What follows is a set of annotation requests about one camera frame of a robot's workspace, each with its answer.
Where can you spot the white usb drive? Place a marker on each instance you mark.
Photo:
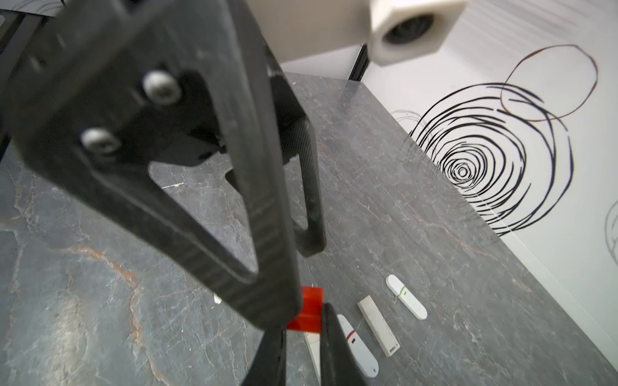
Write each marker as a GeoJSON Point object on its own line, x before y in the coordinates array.
{"type": "Point", "coordinates": [313, 344]}
{"type": "Point", "coordinates": [363, 357]}
{"type": "Point", "coordinates": [403, 294]}
{"type": "Point", "coordinates": [378, 325]}

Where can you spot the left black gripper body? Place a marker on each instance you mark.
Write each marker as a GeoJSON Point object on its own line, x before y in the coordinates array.
{"type": "Point", "coordinates": [123, 81]}

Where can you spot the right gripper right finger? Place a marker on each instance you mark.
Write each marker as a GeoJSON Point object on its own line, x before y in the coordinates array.
{"type": "Point", "coordinates": [337, 365]}

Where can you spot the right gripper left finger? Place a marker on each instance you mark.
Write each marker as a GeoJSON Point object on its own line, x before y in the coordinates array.
{"type": "Point", "coordinates": [269, 365]}

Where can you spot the red usb drive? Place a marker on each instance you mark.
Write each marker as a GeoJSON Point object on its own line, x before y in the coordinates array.
{"type": "Point", "coordinates": [309, 319]}

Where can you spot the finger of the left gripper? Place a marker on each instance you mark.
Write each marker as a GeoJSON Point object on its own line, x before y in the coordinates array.
{"type": "Point", "coordinates": [125, 193]}
{"type": "Point", "coordinates": [306, 193]}

